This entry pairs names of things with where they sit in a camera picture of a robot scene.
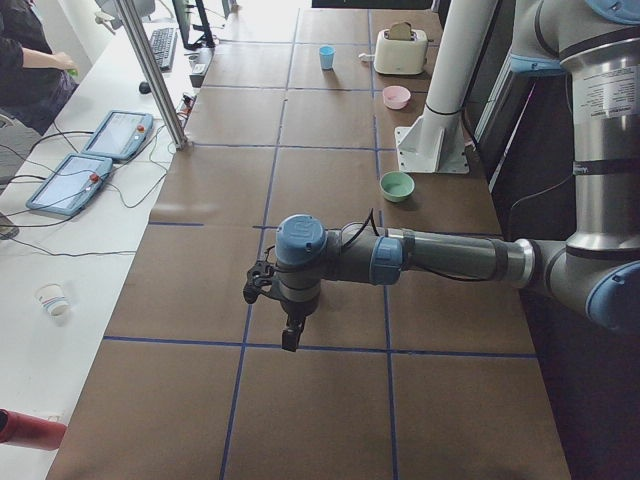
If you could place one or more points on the cream toaster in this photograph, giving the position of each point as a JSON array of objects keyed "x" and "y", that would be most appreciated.
[{"x": 400, "y": 57}]

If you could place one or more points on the black keyboard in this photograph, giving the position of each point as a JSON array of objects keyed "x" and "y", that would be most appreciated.
[{"x": 163, "y": 43}]

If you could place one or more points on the red bottle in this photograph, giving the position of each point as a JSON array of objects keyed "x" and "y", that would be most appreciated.
[{"x": 23, "y": 430}]

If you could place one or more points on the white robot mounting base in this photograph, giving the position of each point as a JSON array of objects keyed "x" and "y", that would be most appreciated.
[{"x": 434, "y": 144}]

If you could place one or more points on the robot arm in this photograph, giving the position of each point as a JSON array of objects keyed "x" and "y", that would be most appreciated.
[{"x": 594, "y": 272}]

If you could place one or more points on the aluminium frame post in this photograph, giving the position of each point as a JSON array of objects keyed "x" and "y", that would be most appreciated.
[{"x": 142, "y": 49}]

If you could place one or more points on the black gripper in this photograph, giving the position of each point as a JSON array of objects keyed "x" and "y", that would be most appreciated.
[{"x": 295, "y": 315}]

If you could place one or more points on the seated person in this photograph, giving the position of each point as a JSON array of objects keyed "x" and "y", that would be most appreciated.
[{"x": 35, "y": 81}]

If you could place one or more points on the paper cup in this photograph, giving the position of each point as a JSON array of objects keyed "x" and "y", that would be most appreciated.
[{"x": 53, "y": 299}]

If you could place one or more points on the teach pendant near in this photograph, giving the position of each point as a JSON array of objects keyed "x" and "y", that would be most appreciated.
[{"x": 71, "y": 186}]

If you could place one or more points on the green bowl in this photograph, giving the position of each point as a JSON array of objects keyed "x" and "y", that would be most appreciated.
[{"x": 396, "y": 186}]

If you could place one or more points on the light blue cup right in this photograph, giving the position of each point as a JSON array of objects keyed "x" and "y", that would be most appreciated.
[{"x": 326, "y": 57}]

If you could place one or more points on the computer monitor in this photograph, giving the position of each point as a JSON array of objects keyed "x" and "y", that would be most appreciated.
[{"x": 193, "y": 23}]

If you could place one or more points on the teach pendant far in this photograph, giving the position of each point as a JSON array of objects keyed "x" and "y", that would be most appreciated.
[{"x": 120, "y": 135}]

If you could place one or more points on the toast slice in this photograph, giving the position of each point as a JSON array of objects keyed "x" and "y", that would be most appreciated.
[{"x": 400, "y": 31}]

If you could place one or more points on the pink bowl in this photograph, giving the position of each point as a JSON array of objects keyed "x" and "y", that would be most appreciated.
[{"x": 396, "y": 97}]

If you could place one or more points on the teach pendant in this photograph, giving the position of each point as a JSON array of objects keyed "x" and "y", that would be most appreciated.
[
  {"x": 120, "y": 135},
  {"x": 71, "y": 186}
]

